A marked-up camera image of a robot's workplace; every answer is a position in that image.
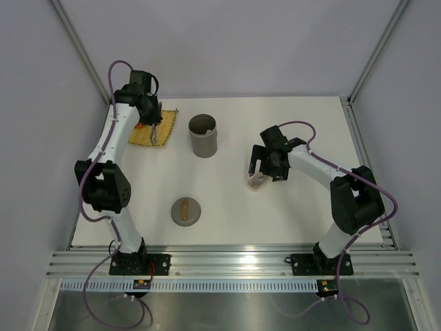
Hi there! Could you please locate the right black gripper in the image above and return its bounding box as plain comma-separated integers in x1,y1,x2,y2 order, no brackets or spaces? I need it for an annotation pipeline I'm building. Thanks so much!
249,144,289,181

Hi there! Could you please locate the clear cutlery case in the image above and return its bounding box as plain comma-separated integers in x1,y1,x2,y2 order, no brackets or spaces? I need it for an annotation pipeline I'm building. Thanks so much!
247,172,271,192

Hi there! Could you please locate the grey cylindrical lunch container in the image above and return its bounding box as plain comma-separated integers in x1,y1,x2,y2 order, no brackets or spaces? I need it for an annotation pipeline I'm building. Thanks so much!
188,114,218,159

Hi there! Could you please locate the grey round lid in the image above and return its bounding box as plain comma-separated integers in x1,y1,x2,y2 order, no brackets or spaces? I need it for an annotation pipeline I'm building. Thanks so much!
170,197,202,227

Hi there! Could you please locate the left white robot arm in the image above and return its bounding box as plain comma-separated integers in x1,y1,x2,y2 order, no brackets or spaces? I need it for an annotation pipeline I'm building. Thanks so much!
74,70,162,274

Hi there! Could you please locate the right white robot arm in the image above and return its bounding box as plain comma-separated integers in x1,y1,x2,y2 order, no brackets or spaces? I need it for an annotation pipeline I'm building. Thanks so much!
248,126,385,275

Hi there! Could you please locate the bamboo mat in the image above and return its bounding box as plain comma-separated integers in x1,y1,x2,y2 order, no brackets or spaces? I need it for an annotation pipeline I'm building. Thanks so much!
128,109,178,148

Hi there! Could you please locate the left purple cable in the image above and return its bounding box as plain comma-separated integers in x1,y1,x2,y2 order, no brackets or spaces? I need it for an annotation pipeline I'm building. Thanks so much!
78,60,154,328

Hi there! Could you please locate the brown lid handle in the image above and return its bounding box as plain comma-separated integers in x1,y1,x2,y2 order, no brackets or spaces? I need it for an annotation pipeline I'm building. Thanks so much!
181,199,189,221

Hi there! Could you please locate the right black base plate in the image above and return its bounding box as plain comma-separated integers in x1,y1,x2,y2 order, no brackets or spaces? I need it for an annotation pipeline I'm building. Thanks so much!
284,253,340,276

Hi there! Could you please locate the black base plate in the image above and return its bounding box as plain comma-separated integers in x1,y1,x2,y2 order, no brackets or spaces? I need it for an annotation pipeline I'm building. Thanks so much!
109,253,172,276
284,253,340,276

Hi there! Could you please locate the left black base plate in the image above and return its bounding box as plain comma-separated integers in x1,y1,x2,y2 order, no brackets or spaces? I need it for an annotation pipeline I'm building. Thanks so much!
109,253,172,276

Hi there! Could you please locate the aluminium front rail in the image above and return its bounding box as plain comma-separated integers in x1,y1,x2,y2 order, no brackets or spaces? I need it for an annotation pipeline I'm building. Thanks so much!
45,245,420,279

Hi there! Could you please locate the white slotted cable duct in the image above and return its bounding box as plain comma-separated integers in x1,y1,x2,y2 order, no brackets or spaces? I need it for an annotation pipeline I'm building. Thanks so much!
61,279,318,293

